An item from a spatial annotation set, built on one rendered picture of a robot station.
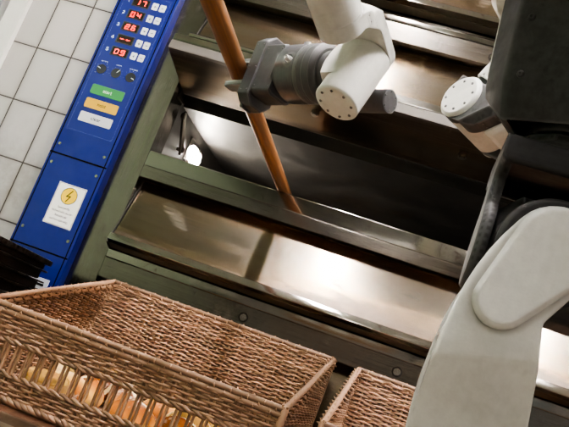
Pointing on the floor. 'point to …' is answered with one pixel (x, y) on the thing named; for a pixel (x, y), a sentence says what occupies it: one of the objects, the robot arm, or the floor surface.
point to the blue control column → (80, 170)
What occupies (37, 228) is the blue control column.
